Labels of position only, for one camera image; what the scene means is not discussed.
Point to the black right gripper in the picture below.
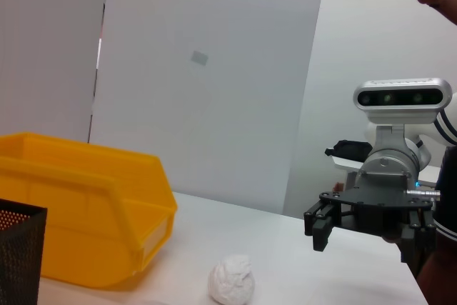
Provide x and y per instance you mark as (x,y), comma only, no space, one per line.
(375,212)

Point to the white paper ball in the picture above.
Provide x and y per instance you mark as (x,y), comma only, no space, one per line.
(232,281)

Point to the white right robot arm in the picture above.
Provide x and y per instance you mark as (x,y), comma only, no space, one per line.
(389,165)

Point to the operator bare forearm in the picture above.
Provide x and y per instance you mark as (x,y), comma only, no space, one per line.
(450,10)

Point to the black mesh pen holder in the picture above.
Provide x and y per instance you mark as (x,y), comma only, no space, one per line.
(18,255)

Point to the brown cardboard box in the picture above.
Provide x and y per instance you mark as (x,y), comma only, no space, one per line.
(338,186)

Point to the white background table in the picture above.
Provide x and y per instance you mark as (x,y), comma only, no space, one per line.
(344,164)

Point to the operator torso dark shirt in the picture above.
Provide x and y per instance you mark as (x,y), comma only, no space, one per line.
(446,205)

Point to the black bag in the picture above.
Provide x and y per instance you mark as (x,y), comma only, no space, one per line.
(351,149)

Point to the yellow plastic storage bin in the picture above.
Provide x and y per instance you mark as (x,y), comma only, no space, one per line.
(89,212)

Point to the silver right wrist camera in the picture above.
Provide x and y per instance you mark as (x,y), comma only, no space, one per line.
(400,99)

